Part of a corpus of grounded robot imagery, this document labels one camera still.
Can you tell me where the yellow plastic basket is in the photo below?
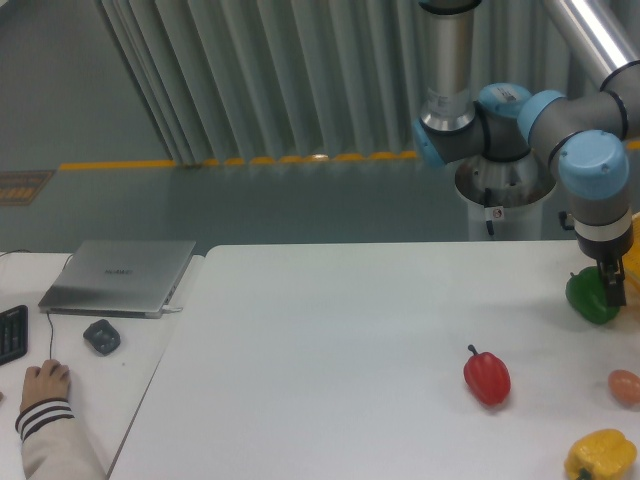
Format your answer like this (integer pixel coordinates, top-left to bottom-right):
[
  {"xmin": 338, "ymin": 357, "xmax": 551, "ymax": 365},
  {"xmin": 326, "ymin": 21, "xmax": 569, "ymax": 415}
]
[{"xmin": 623, "ymin": 212, "xmax": 640, "ymax": 290}]

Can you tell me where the silver closed laptop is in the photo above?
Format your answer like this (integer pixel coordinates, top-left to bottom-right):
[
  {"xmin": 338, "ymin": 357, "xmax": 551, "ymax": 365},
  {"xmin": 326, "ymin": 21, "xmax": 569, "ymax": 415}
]
[{"xmin": 39, "ymin": 240, "xmax": 196, "ymax": 318}]

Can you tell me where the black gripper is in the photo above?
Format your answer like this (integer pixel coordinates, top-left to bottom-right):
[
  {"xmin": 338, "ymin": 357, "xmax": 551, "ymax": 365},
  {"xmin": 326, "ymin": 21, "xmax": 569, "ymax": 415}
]
[{"xmin": 576, "ymin": 230, "xmax": 632, "ymax": 307}]

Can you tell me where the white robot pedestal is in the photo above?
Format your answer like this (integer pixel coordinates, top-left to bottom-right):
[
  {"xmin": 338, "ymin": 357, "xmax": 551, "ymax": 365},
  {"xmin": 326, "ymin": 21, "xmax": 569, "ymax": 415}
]
[{"xmin": 455, "ymin": 153, "xmax": 556, "ymax": 241}]

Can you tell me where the white usb adapter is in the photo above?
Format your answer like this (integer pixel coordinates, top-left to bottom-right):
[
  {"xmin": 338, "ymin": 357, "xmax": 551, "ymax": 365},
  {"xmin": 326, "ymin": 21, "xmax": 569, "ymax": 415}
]
[{"xmin": 161, "ymin": 305, "xmax": 183, "ymax": 315}]

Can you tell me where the green bell pepper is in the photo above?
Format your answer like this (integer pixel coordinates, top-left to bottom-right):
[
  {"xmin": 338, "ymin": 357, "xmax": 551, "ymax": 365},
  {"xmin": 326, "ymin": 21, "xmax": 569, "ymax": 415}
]
[{"xmin": 565, "ymin": 266, "xmax": 620, "ymax": 325}]

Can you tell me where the person's right hand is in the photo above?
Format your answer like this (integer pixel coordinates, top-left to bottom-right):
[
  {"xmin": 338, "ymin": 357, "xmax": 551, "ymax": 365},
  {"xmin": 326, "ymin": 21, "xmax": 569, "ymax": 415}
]
[{"xmin": 19, "ymin": 359, "xmax": 71, "ymax": 413}]

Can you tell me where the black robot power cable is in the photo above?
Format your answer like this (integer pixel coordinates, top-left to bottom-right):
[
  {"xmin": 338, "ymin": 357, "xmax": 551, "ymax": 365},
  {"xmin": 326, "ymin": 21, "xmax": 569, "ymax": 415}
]
[{"xmin": 482, "ymin": 187, "xmax": 496, "ymax": 241}]

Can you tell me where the black keyboard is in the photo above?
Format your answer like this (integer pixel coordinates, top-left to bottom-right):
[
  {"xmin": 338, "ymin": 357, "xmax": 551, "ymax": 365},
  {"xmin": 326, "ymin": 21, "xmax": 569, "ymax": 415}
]
[{"xmin": 0, "ymin": 305, "xmax": 29, "ymax": 365}]

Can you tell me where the cream striped sleeve forearm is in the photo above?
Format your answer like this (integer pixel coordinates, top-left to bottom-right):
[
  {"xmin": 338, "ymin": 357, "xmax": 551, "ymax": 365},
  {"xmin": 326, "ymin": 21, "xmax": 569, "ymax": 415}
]
[{"xmin": 15, "ymin": 398, "xmax": 107, "ymax": 480}]

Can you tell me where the brown egg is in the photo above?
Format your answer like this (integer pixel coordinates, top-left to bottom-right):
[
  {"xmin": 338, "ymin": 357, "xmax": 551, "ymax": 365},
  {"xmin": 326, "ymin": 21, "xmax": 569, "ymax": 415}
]
[{"xmin": 608, "ymin": 370, "xmax": 640, "ymax": 405}]

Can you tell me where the small black holder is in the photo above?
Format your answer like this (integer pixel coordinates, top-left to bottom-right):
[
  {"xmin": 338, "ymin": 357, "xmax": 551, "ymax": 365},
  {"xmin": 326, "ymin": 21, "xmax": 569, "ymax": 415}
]
[{"xmin": 83, "ymin": 319, "xmax": 121, "ymax": 356}]

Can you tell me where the yellow bell pepper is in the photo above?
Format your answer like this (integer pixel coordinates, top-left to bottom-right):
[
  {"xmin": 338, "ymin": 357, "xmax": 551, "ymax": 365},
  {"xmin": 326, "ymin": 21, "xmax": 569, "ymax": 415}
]
[{"xmin": 564, "ymin": 429, "xmax": 637, "ymax": 480}]

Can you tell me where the black mouse cable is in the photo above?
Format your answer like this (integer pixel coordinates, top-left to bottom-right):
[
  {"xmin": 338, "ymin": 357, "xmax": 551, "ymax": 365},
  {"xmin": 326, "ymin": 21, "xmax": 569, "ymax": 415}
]
[{"xmin": 43, "ymin": 310, "xmax": 56, "ymax": 362}]

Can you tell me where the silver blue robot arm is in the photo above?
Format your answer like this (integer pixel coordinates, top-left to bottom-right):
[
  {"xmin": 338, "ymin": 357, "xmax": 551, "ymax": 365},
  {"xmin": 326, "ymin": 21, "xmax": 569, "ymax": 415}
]
[{"xmin": 413, "ymin": 1, "xmax": 639, "ymax": 306}]

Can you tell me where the thin black laptop cable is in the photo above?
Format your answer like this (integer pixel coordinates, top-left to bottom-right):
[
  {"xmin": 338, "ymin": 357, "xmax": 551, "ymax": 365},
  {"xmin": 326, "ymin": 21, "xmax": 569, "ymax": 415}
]
[{"xmin": 0, "ymin": 249, "xmax": 76, "ymax": 296}]

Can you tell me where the red bell pepper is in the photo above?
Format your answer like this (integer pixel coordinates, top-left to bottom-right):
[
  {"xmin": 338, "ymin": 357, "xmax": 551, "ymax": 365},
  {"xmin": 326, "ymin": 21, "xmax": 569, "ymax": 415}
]
[{"xmin": 463, "ymin": 344, "xmax": 511, "ymax": 407}]

